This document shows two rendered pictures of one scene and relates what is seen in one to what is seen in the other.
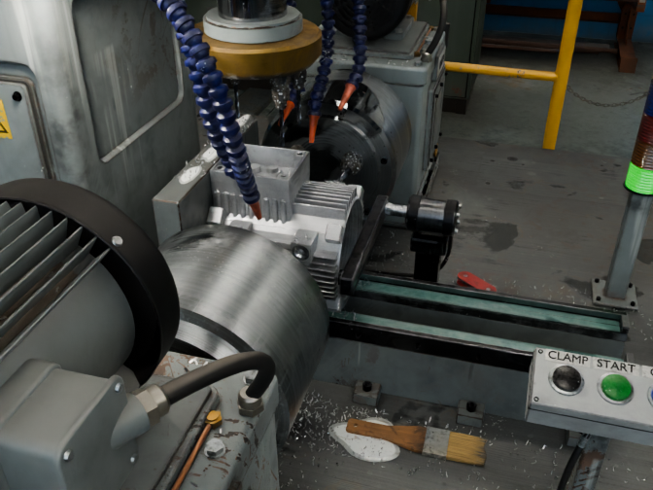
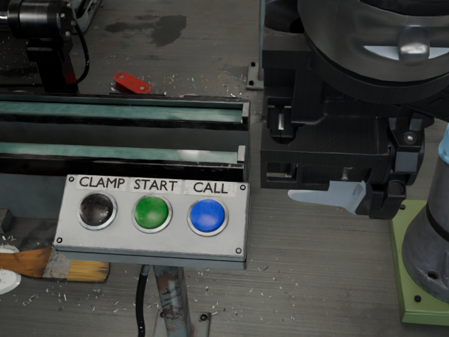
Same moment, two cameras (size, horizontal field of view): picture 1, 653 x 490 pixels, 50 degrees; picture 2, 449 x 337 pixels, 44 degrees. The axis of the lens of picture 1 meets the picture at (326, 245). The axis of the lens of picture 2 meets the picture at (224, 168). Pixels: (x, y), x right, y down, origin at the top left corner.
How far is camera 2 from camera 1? 0.42 m
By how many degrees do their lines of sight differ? 15
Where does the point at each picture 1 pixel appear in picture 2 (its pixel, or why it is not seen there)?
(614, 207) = not seen: outside the picture
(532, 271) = (194, 63)
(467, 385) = not seen: hidden behind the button
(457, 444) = (80, 263)
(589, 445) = (158, 269)
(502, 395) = not seen: hidden behind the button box
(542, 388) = (68, 225)
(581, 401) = (111, 235)
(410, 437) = (33, 262)
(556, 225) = (224, 11)
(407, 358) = (21, 181)
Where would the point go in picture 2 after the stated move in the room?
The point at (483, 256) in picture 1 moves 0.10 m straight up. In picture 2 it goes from (147, 53) to (140, 9)
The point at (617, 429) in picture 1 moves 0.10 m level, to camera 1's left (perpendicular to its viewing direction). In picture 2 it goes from (160, 259) to (46, 277)
